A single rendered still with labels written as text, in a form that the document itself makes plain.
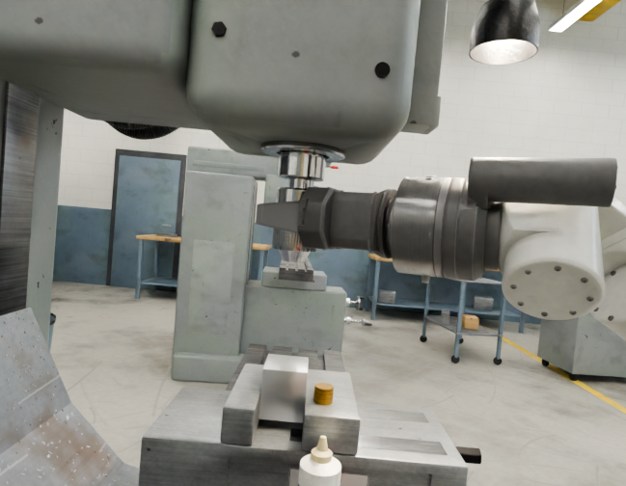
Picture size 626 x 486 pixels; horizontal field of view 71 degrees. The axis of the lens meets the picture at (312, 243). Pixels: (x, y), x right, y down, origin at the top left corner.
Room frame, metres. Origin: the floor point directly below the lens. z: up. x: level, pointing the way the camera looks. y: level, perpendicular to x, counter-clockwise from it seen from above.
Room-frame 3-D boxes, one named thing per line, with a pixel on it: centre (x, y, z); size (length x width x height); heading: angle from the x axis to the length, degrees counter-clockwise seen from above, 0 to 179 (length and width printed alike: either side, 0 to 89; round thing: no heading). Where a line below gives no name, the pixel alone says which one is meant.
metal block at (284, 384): (0.53, 0.02, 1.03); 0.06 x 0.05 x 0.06; 0
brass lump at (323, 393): (0.50, -0.03, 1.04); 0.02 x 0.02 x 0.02
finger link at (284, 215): (0.42, 0.03, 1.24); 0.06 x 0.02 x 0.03; 65
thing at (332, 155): (0.45, 0.02, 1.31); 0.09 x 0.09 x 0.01
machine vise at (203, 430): (0.53, -0.01, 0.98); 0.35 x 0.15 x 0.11; 90
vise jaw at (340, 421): (0.53, -0.04, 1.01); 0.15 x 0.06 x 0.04; 0
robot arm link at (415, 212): (0.41, -0.06, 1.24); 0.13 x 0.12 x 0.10; 155
